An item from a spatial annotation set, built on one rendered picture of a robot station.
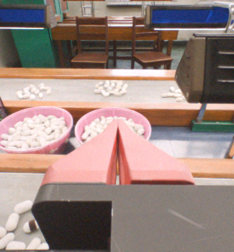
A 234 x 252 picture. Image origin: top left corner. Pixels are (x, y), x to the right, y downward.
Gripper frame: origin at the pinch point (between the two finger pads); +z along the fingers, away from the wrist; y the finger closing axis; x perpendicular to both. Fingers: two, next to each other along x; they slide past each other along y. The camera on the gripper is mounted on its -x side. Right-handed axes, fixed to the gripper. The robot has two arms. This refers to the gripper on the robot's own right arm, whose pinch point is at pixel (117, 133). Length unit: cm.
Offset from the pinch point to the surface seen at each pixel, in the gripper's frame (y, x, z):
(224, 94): -12.3, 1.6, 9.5
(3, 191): 29.1, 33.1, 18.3
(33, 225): 17.4, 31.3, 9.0
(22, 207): 21.3, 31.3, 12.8
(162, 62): -57, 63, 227
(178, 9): -22, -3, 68
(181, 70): -8.6, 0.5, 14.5
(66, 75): 29, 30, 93
